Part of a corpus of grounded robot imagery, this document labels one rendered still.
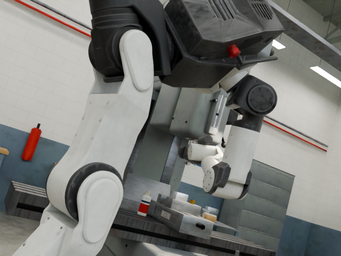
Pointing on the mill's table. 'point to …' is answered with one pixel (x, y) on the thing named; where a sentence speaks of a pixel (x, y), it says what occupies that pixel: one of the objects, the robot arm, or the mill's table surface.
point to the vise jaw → (186, 207)
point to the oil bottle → (144, 204)
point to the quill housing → (196, 116)
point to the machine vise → (179, 219)
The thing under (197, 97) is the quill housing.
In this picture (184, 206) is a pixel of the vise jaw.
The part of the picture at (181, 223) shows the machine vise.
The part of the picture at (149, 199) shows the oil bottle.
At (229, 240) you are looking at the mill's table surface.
